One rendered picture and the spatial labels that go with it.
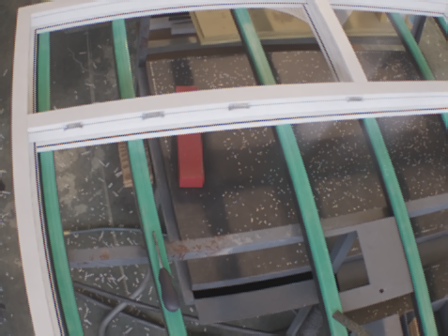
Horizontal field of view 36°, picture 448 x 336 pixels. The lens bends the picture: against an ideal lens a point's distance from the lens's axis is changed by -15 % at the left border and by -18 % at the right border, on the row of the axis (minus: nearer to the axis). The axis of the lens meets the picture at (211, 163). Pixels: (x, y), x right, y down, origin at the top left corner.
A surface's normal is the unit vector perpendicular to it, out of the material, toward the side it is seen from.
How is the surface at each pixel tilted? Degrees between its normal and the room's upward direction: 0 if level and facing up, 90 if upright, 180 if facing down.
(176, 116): 90
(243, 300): 0
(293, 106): 90
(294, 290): 0
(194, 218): 0
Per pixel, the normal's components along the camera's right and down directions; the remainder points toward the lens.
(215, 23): 0.10, -0.58
